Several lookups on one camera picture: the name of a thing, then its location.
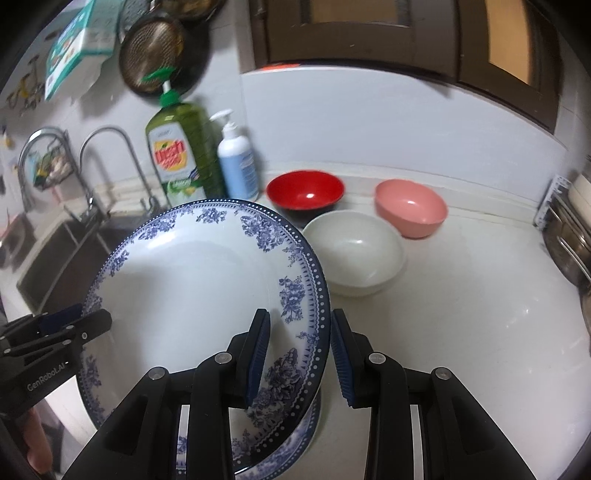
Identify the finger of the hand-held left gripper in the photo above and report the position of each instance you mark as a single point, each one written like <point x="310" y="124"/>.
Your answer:
<point x="94" y="324"/>
<point x="60" y="317"/>

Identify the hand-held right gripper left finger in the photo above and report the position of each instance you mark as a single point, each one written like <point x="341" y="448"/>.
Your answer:
<point x="258" y="360"/>

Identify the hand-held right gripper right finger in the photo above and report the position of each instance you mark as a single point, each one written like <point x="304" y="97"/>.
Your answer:
<point x="344" y="360"/>

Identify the blue floral rimmed plate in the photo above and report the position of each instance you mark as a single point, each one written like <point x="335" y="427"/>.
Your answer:
<point x="302" y="431"/>
<point x="184" y="286"/>

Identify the white bowl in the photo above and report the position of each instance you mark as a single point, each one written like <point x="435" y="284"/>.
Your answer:
<point x="355" y="251"/>

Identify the pink bowl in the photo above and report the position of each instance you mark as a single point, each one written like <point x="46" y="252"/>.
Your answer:
<point x="411" y="208"/>

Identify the red and black bowl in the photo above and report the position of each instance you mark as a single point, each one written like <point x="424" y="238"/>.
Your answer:
<point x="304" y="190"/>

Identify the person's left hand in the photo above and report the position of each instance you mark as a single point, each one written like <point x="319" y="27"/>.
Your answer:
<point x="34" y="443"/>

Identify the stainless steel sink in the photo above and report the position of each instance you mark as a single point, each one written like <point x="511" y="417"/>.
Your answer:
<point x="69" y="258"/>

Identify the chrome kitchen faucet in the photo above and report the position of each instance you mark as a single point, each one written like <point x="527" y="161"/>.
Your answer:
<point x="90" y="204"/>

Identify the slim gooseneck faucet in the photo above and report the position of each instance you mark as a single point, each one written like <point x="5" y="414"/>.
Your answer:
<point x="150" y="203"/>

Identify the green dish soap bottle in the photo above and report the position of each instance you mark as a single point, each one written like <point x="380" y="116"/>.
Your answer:
<point x="178" y="154"/>

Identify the white and blue pump bottle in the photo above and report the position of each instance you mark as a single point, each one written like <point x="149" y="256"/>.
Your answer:
<point x="238" y="161"/>

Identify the white pot rack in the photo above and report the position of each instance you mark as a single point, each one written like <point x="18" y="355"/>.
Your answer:
<point x="551" y="203"/>

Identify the paper towel pack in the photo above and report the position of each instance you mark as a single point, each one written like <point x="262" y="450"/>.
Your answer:
<point x="78" y="50"/>

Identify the black perforated frying pan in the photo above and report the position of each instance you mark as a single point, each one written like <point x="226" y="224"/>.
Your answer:
<point x="152" y="51"/>

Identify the orange sticker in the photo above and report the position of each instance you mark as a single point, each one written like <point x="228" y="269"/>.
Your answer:
<point x="279" y="66"/>

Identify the yellow bicycle wall hook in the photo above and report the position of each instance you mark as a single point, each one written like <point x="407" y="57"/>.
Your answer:
<point x="17" y="94"/>

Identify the dark brown window frame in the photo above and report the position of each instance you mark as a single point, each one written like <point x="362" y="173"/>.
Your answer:
<point x="438" y="46"/>

